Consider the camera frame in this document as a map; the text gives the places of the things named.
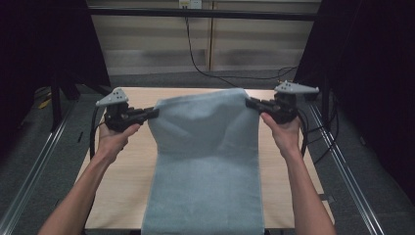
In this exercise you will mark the light blue terry towel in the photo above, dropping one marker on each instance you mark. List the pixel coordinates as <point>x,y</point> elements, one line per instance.
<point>205,156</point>

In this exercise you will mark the yellow object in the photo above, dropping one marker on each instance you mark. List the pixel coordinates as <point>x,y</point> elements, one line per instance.
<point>44,103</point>

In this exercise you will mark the black horizontal bar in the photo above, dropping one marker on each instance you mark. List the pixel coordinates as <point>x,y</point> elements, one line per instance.
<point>202,13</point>

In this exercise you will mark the person's left hand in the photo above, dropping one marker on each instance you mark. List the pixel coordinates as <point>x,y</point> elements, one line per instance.
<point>112,142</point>

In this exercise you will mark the black curtain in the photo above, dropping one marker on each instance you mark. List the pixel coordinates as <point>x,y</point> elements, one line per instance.
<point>368,81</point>
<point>42,45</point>

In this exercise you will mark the person's right hand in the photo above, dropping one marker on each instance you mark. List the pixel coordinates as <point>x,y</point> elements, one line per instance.
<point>287,137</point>

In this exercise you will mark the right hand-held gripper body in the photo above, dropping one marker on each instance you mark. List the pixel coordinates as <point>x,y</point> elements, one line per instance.
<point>287,104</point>

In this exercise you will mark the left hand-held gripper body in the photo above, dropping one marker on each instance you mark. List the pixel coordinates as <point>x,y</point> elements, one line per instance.
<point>119,114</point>

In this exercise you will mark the metal floor rail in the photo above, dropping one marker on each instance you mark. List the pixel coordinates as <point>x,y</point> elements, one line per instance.
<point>31,176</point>
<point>349,176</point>

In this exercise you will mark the black metal stand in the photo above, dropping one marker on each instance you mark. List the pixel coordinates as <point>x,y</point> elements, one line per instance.
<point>56,107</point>

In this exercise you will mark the white wall socket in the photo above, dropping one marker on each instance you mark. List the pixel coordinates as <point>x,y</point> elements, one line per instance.
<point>190,4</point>

